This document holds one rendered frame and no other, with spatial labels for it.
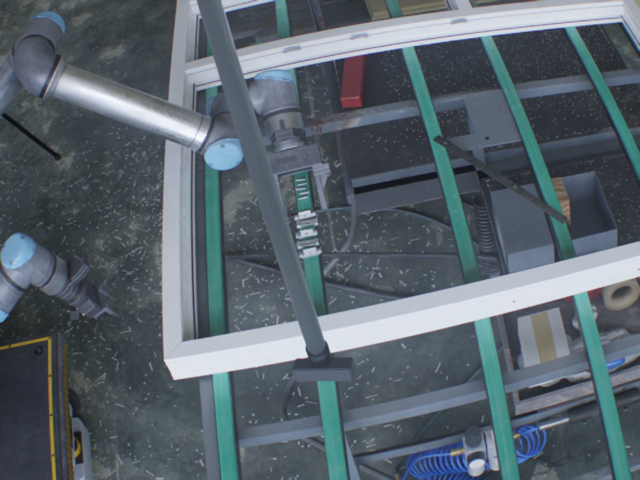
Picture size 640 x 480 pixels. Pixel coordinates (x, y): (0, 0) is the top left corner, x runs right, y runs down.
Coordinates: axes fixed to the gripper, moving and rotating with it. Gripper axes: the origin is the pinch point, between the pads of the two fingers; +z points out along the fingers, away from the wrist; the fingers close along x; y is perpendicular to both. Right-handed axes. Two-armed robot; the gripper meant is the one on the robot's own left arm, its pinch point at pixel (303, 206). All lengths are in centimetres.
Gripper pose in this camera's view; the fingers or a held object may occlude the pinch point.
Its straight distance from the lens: 260.4
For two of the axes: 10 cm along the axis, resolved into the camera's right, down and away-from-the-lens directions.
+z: 2.2, 9.6, -1.4
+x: -9.7, 2.3, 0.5
